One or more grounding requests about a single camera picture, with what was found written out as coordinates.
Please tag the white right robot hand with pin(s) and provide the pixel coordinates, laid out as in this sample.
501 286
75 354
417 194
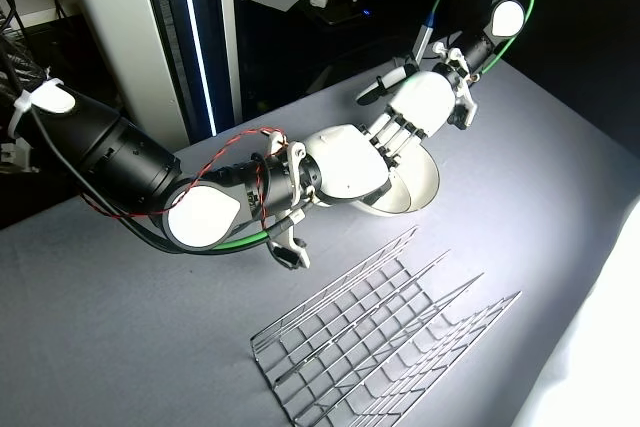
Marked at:
345 162

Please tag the white metal bracket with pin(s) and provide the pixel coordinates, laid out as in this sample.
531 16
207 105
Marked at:
15 154

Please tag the white zip tie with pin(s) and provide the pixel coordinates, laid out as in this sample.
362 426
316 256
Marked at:
25 107

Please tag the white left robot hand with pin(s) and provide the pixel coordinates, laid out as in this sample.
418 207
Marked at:
425 102

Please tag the black phone blue light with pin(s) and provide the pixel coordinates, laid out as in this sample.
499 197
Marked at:
345 12

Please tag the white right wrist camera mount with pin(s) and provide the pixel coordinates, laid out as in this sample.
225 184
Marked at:
295 157

